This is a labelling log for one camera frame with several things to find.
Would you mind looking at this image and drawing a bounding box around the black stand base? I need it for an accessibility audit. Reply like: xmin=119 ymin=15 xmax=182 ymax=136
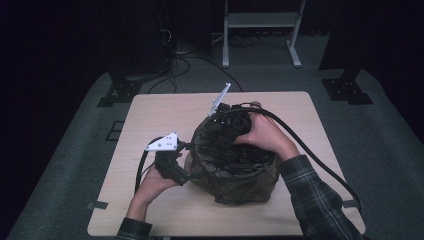
xmin=320 ymin=67 xmax=374 ymax=106
xmin=96 ymin=70 xmax=162 ymax=108

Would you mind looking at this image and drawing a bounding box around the black plastic trash bag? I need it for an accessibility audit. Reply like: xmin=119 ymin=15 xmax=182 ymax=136
xmin=184 ymin=113 xmax=282 ymax=206

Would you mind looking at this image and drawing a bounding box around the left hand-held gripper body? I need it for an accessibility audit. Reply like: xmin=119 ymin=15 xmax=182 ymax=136
xmin=144 ymin=131 xmax=191 ymax=187

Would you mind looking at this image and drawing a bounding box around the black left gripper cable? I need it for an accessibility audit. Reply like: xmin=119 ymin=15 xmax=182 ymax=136
xmin=134 ymin=135 xmax=165 ymax=195

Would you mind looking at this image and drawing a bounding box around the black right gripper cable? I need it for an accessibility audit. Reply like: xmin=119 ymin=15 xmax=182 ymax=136
xmin=239 ymin=102 xmax=365 ymax=214

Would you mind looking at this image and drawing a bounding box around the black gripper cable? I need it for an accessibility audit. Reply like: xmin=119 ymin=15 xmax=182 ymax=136
xmin=239 ymin=102 xmax=365 ymax=214
xmin=134 ymin=135 xmax=165 ymax=195

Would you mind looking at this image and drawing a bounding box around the person's right hand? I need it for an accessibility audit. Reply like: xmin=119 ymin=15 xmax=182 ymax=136
xmin=234 ymin=112 xmax=301 ymax=165

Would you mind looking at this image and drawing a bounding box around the person's left hand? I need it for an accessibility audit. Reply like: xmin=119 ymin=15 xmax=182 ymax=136
xmin=134 ymin=165 xmax=180 ymax=207

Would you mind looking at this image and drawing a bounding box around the white metal stand frame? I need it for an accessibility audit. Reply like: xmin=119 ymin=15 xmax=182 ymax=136
xmin=222 ymin=0 xmax=307 ymax=69

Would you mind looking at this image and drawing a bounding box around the black floor cable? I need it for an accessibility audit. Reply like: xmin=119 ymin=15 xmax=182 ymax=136
xmin=147 ymin=54 xmax=244 ymax=95

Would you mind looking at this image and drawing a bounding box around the grey tape strip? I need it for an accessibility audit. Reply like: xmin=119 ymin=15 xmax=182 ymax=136
xmin=342 ymin=199 xmax=363 ymax=209
xmin=86 ymin=200 xmax=110 ymax=211

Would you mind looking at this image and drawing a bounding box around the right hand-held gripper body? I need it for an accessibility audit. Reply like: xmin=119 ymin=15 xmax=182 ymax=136
xmin=207 ymin=82 xmax=253 ymax=141

